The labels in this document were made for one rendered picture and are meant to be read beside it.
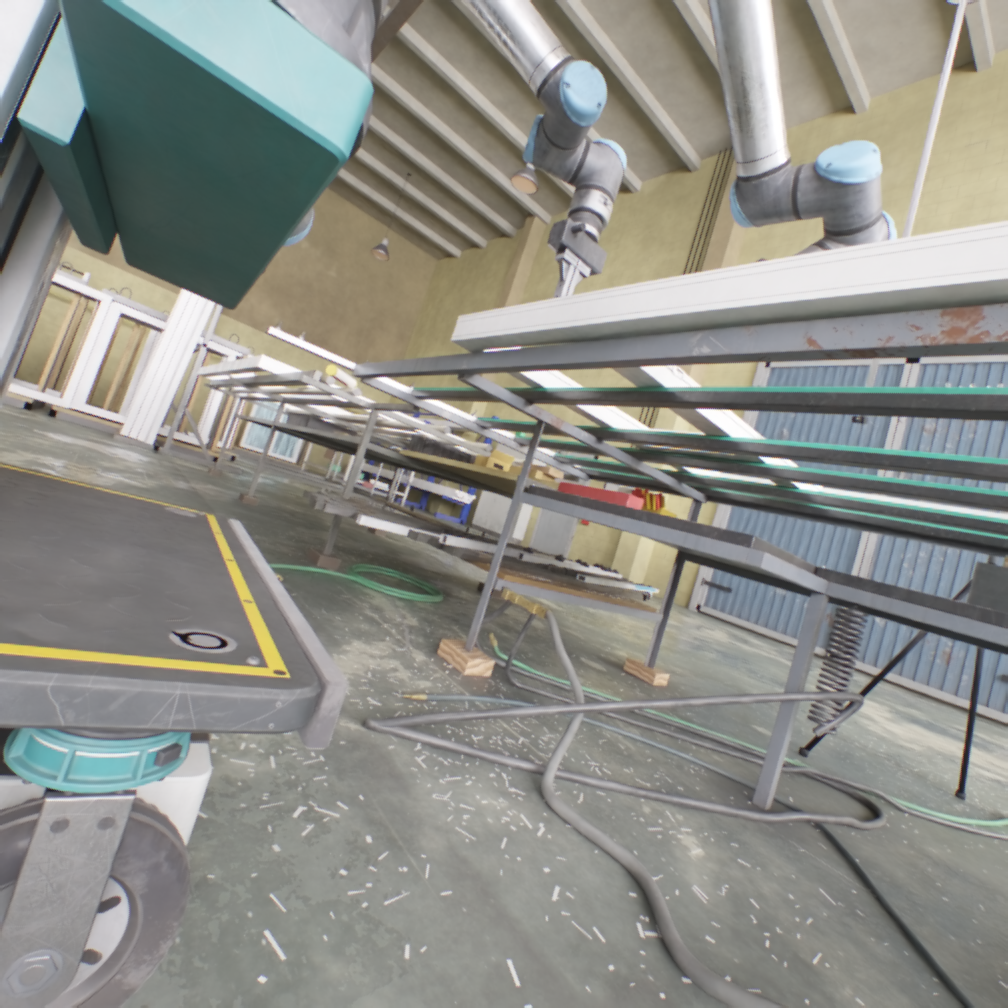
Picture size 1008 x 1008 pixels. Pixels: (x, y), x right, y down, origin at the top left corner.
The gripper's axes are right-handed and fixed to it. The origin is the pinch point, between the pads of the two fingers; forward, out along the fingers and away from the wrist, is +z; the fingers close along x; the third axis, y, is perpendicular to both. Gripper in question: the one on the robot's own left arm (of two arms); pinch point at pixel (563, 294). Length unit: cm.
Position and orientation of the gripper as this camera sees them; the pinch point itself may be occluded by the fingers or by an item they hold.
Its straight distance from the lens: 116.3
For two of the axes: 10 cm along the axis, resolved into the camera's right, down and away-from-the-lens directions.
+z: -3.0, 9.5, -0.8
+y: 6.4, 1.4, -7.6
